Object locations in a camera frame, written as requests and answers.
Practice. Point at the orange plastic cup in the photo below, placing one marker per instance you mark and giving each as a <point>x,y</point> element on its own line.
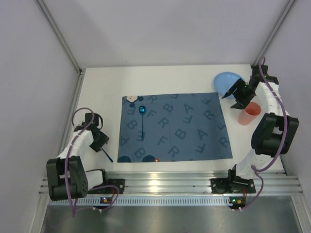
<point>247,115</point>

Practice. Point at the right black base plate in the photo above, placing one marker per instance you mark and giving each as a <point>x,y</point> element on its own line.
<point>218,185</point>

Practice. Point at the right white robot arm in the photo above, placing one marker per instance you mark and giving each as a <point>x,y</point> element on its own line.
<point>275,132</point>

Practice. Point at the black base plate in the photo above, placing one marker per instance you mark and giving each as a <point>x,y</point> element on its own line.
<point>119,183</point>
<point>218,185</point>

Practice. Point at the blue metal spoon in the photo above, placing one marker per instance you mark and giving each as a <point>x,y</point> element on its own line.
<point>142,112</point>

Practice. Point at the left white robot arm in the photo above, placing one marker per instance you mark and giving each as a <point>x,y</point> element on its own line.
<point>65,174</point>

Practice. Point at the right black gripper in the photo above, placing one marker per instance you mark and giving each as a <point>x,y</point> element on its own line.
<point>243,92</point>

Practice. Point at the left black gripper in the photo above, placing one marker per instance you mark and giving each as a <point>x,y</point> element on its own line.
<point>99,143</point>

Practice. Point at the perforated cable duct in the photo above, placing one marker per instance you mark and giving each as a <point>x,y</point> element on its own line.
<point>160,201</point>

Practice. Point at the aluminium mounting rail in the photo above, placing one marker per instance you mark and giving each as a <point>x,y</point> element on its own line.
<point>198,183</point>

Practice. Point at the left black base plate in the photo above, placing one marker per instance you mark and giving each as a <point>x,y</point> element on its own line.
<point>119,183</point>

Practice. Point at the blue plastic plate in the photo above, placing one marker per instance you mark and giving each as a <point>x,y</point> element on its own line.
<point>224,81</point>

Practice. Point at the blue metal fork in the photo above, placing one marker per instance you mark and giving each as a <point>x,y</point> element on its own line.
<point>110,159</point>

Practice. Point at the blue letter-print placemat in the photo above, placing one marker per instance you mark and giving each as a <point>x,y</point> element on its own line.
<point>177,127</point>

